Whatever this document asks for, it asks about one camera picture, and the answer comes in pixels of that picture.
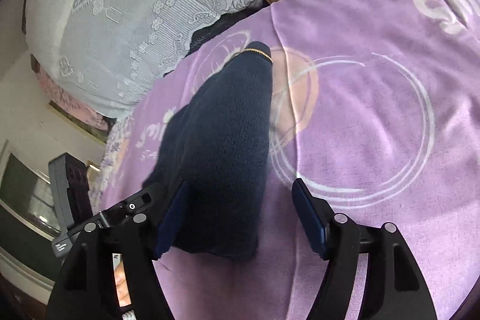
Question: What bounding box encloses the navy knit cardigan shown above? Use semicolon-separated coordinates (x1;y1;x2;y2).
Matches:
144;41;272;261

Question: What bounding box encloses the person's left hand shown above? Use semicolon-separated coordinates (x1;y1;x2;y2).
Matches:
113;253;131;307

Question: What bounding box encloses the floral bed sheet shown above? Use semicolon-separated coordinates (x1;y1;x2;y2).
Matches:
89;116;134;214

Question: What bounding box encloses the pink printed blanket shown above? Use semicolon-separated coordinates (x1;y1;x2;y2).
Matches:
117;0;479;319

